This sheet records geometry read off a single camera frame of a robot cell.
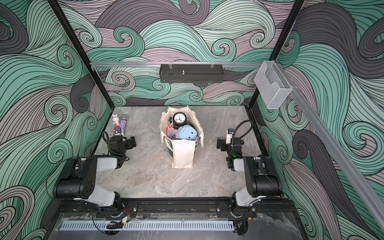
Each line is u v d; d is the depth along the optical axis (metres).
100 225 0.70
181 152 0.76
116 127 1.07
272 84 0.78
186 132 0.74
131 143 0.87
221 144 0.86
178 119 0.83
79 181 0.45
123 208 0.73
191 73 0.95
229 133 0.81
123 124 1.06
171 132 0.87
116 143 0.71
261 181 0.44
